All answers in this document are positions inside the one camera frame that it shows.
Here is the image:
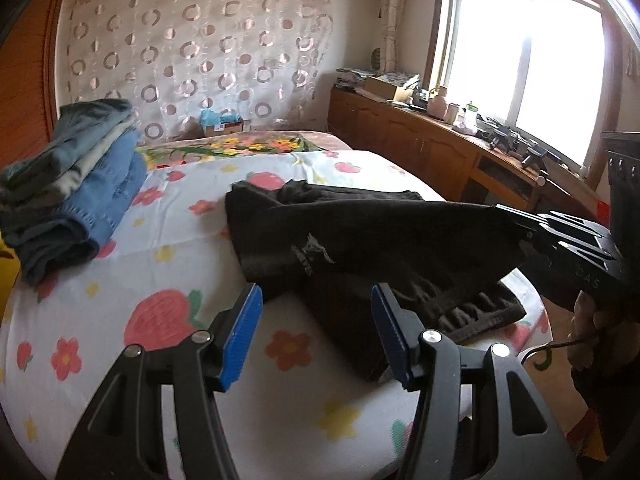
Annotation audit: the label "wooden wardrobe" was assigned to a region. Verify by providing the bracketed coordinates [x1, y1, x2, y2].
[0, 0, 68, 166]

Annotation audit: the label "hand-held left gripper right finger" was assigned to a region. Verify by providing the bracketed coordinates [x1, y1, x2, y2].
[370, 282, 583, 480]

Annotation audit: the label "person's right hand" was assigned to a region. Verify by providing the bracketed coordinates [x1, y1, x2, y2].
[566, 289, 609, 375]

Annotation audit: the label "folded olive pants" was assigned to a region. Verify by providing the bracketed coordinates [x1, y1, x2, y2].
[50, 121, 139, 197]

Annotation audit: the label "open cardboard box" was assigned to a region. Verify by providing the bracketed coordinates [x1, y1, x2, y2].
[361, 74, 417, 104]

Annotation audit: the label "wooden sideboard cabinet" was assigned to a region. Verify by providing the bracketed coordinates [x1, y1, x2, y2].
[327, 84, 608, 221]

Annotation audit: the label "window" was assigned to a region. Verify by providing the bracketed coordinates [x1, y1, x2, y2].
[425, 0, 633, 171]

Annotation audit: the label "black devices on sideboard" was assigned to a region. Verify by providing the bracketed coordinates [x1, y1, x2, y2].
[476, 117, 552, 172]

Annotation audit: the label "folded dark jeans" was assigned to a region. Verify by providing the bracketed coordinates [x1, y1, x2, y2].
[0, 180, 103, 289]

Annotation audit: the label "yellow object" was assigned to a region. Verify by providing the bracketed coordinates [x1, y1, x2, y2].
[0, 237, 22, 267]

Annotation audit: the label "floral pink blanket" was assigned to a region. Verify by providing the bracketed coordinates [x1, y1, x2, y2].
[135, 130, 353, 168]

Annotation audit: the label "person's right forearm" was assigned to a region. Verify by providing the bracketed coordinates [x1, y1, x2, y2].
[570, 310, 640, 480]

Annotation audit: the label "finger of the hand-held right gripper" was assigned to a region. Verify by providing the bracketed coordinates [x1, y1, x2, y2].
[495, 204, 612, 242]
[520, 239, 622, 272]

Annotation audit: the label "pile of papers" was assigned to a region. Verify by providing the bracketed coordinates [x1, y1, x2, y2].
[334, 67, 381, 94]

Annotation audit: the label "folded teal pants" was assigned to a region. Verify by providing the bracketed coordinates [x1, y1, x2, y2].
[2, 98, 136, 183]

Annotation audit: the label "small cardboard box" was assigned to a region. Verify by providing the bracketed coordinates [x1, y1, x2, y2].
[202, 119, 245, 135]

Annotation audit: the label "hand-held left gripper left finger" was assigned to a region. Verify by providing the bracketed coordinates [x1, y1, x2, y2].
[54, 282, 264, 480]

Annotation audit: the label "pink jar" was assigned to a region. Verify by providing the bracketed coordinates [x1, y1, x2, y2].
[427, 85, 451, 119]

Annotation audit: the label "black pants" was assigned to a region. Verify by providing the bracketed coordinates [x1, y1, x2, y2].
[224, 179, 528, 383]

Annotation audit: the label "folded blue jeans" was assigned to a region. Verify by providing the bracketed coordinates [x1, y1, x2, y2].
[30, 130, 149, 257]

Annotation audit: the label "patterned window curtain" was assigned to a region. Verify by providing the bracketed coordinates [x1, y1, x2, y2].
[375, 0, 412, 73]

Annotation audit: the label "circle pattern wall curtain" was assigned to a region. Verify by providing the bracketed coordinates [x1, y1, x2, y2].
[64, 0, 335, 143]

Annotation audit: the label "strawberry print bed sheet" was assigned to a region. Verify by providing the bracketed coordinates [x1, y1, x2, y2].
[0, 149, 553, 480]

